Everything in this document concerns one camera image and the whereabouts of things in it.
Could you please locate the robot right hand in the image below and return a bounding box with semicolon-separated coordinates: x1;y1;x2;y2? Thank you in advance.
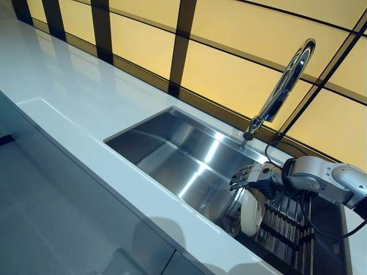
228;162;283;200

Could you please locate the beige round plate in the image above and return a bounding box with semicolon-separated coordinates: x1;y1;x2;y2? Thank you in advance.
240;188;266;237

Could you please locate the black sink drying rack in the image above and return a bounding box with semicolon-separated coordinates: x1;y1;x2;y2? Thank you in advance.
237;186;345;275

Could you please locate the stainless steel kitchen sink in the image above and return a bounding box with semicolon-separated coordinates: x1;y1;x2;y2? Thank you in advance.
103;105;354;275

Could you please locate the chrome gooseneck kitchen faucet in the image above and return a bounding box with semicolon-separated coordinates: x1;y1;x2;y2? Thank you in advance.
243;38;317;142

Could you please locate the white kitchen base cabinet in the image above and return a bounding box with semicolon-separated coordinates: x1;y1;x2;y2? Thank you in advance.
0;88;207;275

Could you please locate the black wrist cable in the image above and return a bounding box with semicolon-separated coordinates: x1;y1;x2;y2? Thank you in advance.
264;140;367;240

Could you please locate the yellow backlit lattice wall panel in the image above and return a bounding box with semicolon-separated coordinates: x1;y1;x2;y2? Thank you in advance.
0;0;367;167

